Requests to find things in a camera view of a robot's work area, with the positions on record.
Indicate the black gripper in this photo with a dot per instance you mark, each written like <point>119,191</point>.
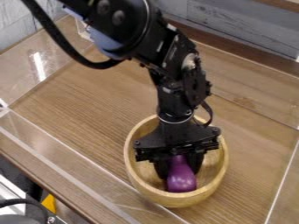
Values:
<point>176,139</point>

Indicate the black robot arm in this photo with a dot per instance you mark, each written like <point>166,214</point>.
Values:
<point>128,30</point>

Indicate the brown wooden bowl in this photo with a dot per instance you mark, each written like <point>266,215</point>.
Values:
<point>146,181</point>

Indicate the purple toy eggplant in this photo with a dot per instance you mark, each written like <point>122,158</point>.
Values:
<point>180,179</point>

